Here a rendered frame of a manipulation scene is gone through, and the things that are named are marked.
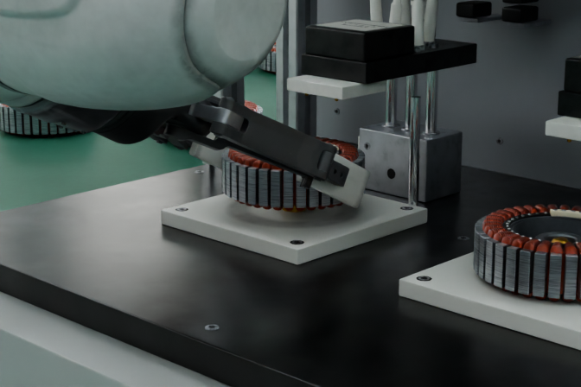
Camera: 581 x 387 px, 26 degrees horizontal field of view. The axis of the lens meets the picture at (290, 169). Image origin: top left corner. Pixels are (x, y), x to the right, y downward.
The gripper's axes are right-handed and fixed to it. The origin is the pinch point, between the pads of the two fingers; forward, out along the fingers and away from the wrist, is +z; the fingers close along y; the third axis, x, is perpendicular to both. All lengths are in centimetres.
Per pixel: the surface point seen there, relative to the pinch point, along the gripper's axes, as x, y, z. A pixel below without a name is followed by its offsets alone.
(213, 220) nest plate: -5.9, -2.2, -3.8
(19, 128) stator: -1, -50, 10
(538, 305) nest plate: -5.3, 26.1, -2.7
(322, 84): 7.0, 0.8, -0.7
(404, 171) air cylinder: 4.0, 1.3, 12.1
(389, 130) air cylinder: 7.1, -1.0, 11.3
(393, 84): 11.1, -1.8, 10.8
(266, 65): 23, -60, 53
